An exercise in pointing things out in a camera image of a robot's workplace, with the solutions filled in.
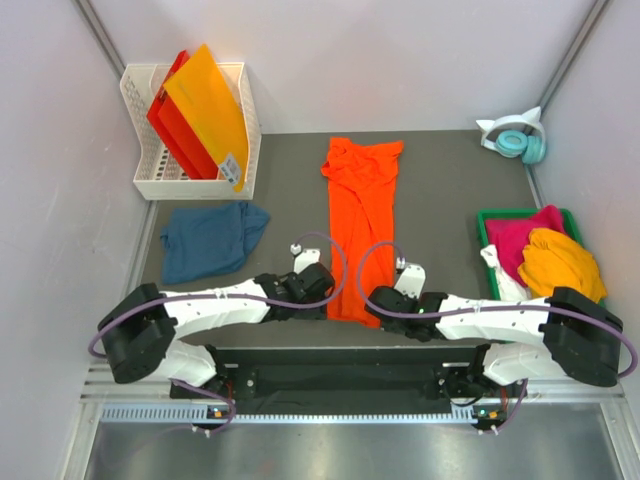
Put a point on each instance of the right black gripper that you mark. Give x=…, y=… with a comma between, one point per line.
x=390, y=327

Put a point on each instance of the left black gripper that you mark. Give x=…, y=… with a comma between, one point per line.
x=316, y=313

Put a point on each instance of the orange t shirt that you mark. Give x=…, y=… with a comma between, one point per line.
x=361, y=187

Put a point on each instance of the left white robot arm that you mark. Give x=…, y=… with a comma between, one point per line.
x=143, y=336

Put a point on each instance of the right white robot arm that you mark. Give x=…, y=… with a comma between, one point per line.
x=563, y=335

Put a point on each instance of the white t shirt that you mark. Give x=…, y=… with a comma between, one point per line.
x=508, y=288

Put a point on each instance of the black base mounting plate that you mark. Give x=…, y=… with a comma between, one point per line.
x=385, y=380

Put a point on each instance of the blue t shirt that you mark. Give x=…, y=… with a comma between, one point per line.
x=210, y=241

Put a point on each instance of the pink t shirt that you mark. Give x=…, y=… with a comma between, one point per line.
x=509, y=231

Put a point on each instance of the green plastic tray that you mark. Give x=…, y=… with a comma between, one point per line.
x=529, y=253

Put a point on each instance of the yellow t shirt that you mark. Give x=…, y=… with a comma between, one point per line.
x=552, y=259

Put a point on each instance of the red plastic folder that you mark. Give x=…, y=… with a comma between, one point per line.
x=176, y=134

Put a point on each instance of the white perforated file basket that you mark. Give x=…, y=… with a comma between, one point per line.
x=158, y=176

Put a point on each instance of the orange plastic folder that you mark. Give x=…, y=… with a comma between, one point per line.
x=201, y=94

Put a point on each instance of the cat ear headphones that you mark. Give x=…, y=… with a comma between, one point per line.
x=516, y=136

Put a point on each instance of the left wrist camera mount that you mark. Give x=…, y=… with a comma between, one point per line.
x=303, y=257

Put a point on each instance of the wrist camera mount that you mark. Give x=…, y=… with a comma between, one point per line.
x=303, y=257
x=411, y=278

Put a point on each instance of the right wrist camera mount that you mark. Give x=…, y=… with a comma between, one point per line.
x=411, y=278

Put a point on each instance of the slotted cable duct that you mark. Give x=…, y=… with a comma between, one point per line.
x=205, y=414

